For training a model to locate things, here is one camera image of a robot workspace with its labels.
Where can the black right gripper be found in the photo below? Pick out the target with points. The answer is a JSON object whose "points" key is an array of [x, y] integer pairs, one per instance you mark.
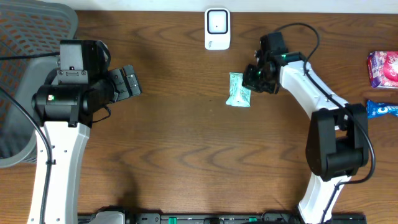
{"points": [[248, 81]]}

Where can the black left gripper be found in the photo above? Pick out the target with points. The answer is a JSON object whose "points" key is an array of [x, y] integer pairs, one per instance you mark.
{"points": [[116, 86]]}

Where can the teal wet wipes pack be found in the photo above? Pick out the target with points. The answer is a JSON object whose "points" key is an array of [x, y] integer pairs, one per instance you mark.
{"points": [[239, 96]]}

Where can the blue snack bar wrapper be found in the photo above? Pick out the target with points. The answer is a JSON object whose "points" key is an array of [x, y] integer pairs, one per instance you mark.
{"points": [[375, 110]]}

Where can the purple snack package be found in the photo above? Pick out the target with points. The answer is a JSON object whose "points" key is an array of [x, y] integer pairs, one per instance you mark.
{"points": [[382, 68]]}

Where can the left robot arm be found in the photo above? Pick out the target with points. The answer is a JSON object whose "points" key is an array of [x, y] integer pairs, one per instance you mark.
{"points": [[65, 115]]}

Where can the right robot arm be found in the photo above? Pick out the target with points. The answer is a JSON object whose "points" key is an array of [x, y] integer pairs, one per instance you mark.
{"points": [[338, 144]]}

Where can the white barcode scanner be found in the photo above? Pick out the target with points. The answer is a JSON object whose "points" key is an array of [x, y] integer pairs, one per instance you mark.
{"points": [[217, 29]]}

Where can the grey plastic mesh basket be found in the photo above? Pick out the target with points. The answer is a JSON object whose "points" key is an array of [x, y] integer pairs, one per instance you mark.
{"points": [[31, 32]]}

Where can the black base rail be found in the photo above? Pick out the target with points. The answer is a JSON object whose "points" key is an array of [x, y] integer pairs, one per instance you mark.
{"points": [[267, 217]]}

